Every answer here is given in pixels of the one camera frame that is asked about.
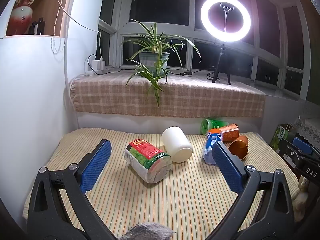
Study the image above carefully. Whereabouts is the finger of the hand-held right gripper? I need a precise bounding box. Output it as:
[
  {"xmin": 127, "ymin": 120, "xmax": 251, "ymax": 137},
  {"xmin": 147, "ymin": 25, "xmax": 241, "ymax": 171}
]
[{"xmin": 292, "ymin": 137, "xmax": 313, "ymax": 155}]

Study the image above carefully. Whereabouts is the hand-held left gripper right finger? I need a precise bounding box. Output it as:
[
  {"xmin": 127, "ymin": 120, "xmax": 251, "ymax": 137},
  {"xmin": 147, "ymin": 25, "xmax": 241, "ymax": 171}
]
[{"xmin": 205, "ymin": 141, "xmax": 298, "ymax": 240}]

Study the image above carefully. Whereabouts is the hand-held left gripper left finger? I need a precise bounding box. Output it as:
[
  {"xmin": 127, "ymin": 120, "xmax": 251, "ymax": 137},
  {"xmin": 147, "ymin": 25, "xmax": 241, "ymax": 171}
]
[{"xmin": 27, "ymin": 139, "xmax": 118, "ymax": 240}]

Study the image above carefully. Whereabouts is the white cup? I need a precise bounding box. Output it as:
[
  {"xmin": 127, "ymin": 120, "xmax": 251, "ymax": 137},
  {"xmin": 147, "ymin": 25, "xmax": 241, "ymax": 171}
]
[{"xmin": 161, "ymin": 126, "xmax": 193, "ymax": 163}]

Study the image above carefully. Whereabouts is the copper metal cup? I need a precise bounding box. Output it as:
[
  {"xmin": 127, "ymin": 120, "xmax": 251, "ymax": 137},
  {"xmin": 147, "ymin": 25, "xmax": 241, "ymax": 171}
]
[{"xmin": 228, "ymin": 135, "xmax": 249, "ymax": 160}]

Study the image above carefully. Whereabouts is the person's right hand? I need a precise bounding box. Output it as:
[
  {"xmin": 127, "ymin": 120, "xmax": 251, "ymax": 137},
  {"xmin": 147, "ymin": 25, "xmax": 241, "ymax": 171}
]
[{"xmin": 293, "ymin": 176, "xmax": 312, "ymax": 222}]

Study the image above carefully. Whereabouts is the person's left hand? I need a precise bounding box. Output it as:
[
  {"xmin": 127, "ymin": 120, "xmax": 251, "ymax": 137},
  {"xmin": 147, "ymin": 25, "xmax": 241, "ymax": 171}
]
[{"xmin": 117, "ymin": 222, "xmax": 177, "ymax": 240}]

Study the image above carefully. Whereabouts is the white lace cloth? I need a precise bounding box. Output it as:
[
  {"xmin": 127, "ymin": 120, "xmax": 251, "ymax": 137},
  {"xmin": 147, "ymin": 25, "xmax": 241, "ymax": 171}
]
[{"xmin": 294, "ymin": 117, "xmax": 320, "ymax": 144}]

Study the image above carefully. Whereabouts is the green cardboard box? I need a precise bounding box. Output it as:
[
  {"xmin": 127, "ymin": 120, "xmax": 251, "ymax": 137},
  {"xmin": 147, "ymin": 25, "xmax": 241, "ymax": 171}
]
[{"xmin": 270, "ymin": 123, "xmax": 296, "ymax": 153}]

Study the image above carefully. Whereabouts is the blue label plastic bottle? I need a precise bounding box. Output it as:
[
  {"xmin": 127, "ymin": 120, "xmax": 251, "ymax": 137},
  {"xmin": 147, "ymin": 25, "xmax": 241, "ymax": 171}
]
[{"xmin": 202, "ymin": 132, "xmax": 223, "ymax": 165}]

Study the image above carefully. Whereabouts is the orange drink can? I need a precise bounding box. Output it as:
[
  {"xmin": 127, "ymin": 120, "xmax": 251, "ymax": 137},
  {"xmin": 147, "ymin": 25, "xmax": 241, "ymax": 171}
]
[{"xmin": 207, "ymin": 123, "xmax": 240, "ymax": 143}]

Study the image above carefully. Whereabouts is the green drink can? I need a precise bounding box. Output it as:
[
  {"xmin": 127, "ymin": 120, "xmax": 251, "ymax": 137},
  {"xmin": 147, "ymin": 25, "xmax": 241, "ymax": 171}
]
[{"xmin": 200, "ymin": 119, "xmax": 229, "ymax": 135}]

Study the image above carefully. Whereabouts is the clear jar red green label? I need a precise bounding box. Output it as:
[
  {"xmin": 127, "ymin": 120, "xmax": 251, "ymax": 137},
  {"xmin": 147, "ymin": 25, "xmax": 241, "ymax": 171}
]
[{"xmin": 124, "ymin": 139, "xmax": 173, "ymax": 183}]

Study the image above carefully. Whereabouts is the striped table mat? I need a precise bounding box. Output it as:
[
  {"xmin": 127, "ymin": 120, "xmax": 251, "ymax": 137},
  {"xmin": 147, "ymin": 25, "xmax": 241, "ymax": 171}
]
[{"xmin": 22, "ymin": 127, "xmax": 300, "ymax": 240}]

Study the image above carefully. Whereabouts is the checked beige cloth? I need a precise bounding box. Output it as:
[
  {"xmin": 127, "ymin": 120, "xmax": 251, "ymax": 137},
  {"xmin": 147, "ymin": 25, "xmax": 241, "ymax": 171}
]
[{"xmin": 69, "ymin": 73, "xmax": 266, "ymax": 119}]

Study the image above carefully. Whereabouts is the black tripod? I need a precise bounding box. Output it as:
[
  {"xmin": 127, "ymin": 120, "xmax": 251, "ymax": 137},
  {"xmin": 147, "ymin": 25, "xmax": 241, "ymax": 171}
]
[{"xmin": 207, "ymin": 42, "xmax": 232, "ymax": 85}]

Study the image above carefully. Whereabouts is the potted spider plant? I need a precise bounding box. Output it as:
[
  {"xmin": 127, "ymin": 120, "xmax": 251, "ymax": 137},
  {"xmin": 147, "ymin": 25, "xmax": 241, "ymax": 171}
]
[{"xmin": 120, "ymin": 19, "xmax": 202, "ymax": 107}]

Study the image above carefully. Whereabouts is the tall black bottle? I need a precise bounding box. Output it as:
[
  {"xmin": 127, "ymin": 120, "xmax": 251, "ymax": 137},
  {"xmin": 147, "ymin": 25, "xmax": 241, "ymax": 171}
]
[{"xmin": 37, "ymin": 17, "xmax": 46, "ymax": 35}]

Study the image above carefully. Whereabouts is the phone clamp holder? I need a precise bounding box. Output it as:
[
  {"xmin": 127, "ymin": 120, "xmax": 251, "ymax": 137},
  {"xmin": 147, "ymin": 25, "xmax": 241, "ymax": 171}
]
[{"xmin": 219, "ymin": 2, "xmax": 235, "ymax": 13}]

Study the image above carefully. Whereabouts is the red white ceramic vase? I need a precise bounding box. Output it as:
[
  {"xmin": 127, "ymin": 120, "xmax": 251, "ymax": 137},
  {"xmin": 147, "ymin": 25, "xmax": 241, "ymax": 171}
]
[{"xmin": 10, "ymin": 0, "xmax": 42, "ymax": 36}]

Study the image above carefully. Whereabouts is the white window frame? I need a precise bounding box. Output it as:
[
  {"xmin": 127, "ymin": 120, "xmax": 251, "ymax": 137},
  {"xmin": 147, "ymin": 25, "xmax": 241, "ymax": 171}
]
[{"xmin": 98, "ymin": 0, "xmax": 312, "ymax": 101}]

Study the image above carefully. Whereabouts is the ring light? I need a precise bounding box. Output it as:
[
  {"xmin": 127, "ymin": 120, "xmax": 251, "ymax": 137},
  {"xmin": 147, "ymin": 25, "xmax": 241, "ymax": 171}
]
[{"xmin": 200, "ymin": 0, "xmax": 252, "ymax": 43}]

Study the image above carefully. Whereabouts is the white charger cable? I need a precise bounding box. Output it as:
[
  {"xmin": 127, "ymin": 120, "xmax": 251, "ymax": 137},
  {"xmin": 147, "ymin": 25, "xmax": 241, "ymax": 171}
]
[{"xmin": 49, "ymin": 0, "xmax": 102, "ymax": 60}]

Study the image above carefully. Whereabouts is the beaded blind cord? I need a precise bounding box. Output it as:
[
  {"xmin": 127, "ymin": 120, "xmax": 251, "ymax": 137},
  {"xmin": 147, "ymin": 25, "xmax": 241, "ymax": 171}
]
[{"xmin": 51, "ymin": 0, "xmax": 70, "ymax": 55}]

